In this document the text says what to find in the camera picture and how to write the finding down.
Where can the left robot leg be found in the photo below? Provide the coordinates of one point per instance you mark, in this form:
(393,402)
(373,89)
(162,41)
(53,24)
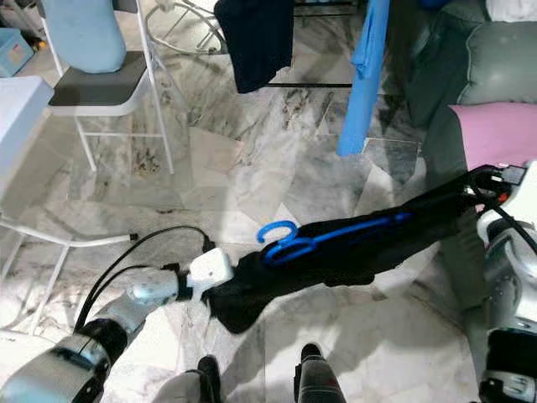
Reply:
(193,382)

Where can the black garment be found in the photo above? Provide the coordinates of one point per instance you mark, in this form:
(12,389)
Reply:
(344,252)

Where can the small blue plastic basket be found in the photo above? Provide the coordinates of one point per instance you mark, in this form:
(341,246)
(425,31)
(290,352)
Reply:
(15,52)

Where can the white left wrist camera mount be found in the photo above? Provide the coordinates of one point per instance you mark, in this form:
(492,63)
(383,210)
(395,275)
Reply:
(210,270)

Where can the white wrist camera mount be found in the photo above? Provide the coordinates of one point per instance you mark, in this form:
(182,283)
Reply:
(524,197)
(210,270)

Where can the navy hanging garment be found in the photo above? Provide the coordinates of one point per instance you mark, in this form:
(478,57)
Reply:
(252,46)

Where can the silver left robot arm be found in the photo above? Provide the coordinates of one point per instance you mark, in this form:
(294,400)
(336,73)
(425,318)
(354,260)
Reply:
(143,294)

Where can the blue hanging garment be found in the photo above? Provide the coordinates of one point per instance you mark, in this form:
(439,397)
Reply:
(365,75)

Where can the blue plastic hanger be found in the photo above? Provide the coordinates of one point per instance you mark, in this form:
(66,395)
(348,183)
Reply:
(277,224)

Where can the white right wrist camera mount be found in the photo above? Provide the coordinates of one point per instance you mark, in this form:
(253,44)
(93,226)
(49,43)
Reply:
(524,197)

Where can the pink cloth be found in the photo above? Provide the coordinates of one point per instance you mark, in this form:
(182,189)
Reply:
(499,134)

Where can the white grey folding chair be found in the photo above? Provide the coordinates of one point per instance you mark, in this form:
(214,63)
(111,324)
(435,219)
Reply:
(101,88)

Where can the light blue pillow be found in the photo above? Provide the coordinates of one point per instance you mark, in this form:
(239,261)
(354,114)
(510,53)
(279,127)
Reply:
(84,38)

